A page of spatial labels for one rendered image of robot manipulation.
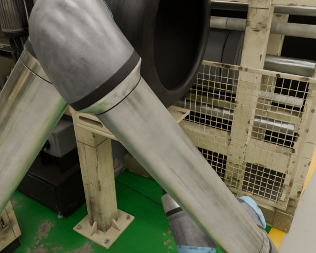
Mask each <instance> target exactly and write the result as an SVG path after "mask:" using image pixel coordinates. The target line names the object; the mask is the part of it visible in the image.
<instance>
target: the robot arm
mask: <svg viewBox="0 0 316 253"><path fill-rule="evenodd" d="M140 66H141V57H140V56H139V55H138V53H137V52H136V51H135V49H134V48H133V46H132V45H131V44H130V42H129V41H128V40H127V38H126V37H125V35H124V34H123V33H122V31H121V30H120V28H119V27H118V26H117V24H116V23H115V21H114V20H113V15H112V12H111V10H110V8H109V6H108V5H107V3H106V2H105V1H104V0H37V1H36V3H35V5H34V6H33V8H32V11H31V14H30V18H29V37H28V39H27V41H26V43H25V44H24V50H23V52H22V54H21V56H20V57H19V59H18V61H17V63H16V65H15V67H14V69H13V70H12V72H11V74H10V76H9V78H8V80H7V82H6V83H5V85H4V87H3V89H2V91H1V93H0V215H1V213H2V211H3V210H4V208H5V207H6V205H7V203H8V202H9V200H10V199H11V197H12V195H13V194H14V192H15V191H16V189H17V187H18V186H19V184H20V183H21V181H22V179H23V178H24V176H25V175H26V173H27V171H28V170H29V168H30V166H31V165H32V163H33V162H34V160H35V158H36V157H37V155H38V154H39V152H40V150H41V149H42V147H43V146H44V144H45V142H46V141H47V139H48V137H49V136H50V134H51V133H52V131H53V129H54V128H55V126H56V125H57V123H58V121H59V120H60V118H61V117H62V115H63V113H64V112H65V110H66V109H67V107H68V105H70V106H71V107H72V108H73V109H74V110H75V111H76V112H80V113H92V114H94V115H95V116H96V117H97V118H98V119H99V120H100V121H101V122H102V123H103V124H104V125H105V126H106V128H107V129H108V130H109V131H110V132H111V133H112V134H113V135H114V136H115V137H116V138H117V139H118V140H119V141H120V143H121V144H122V145H123V146H124V147H125V148H126V149H127V150H128V151H129V152H130V153H131V154H132V155H133V157H134V158H135V159H136V160H137V161H138V162H139V163H140V164H141V165H142V166H143V167H144V168H145V169H146V170H147V172H148V173H149V174H150V175H151V176H152V177H153V178H154V179H155V180H156V181H157V182H158V183H159V184H160V186H161V187H162V188H163V190H162V192H163V196H162V197H161V201H162V204H163V208H164V211H165V214H166V215H167V219H168V222H169V225H170V228H171V231H172V234H173V238H174V241H175V246H176V247H177V250H178V252H179V253H215V252H216V250H217V249H216V246H217V247H218V248H219V249H220V250H221V252H222V253H280V252H279V251H278V249H277V248H276V246H275V245H274V243H273V241H272V240H271V238H270V237H269V235H268V234H267V232H266V230H265V228H266V223H265V219H264V216H263V214H262V212H261V210H260V208H258V205H257V203H256V202H255V201H254V200H253V199H252V198H251V197H249V196H243V197H240V198H235V196H234V195H233V194H232V192H231V191H230V190H229V189H228V187H227V186H226V185H225V183H224V182H223V181H222V180H221V178H220V177H219V176H218V174H217V173H216V172H215V171H214V169H213V168H212V167H211V166H210V164H209V163H208V162H207V160H206V159H205V158H204V157H203V155H202V154H201V153H200V151H199V150H198V149H197V148H196V146H195V145H194V144H193V142H192V141H191V140H190V139H189V137H188V136H187V135H186V133H185V132H184V131H183V130H182V128H181V127H180V126H179V124H178V123H177V122H176V121H175V119H174V118H173V117H172V115H171V114H170V113H169V112H168V110H167V109H166V108H165V106H164V105H163V104H162V102H161V101H160V100H159V99H158V97H157V96H156V95H155V93H154V92H153V91H152V90H151V88H150V87H149V86H148V84H147V83H146V82H145V81H144V79H143V78H142V77H141V75H140Z"/></svg>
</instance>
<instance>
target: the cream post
mask: <svg viewBox="0 0 316 253"><path fill-rule="evenodd" d="M72 118H73V125H74V131H75V137H76V143H77V149H78V155H79V162H80V168H81V174H82V180H83V186H84V192H85V198H86V205H87V211H88V217H89V223H90V225H91V226H93V224H94V222H97V229H98V230H100V231H102V232H104V233H106V232H107V231H108V230H109V229H110V228H111V227H112V222H111V219H112V218H113V219H114V220H115V221H117V220H118V212H117V202H116V191H115V180H114V169H113V158H112V147H111V139H110V138H107V137H105V136H102V135H99V134H96V133H93V132H90V131H87V130H84V129H81V128H78V127H77V122H76V115H75V114H72Z"/></svg>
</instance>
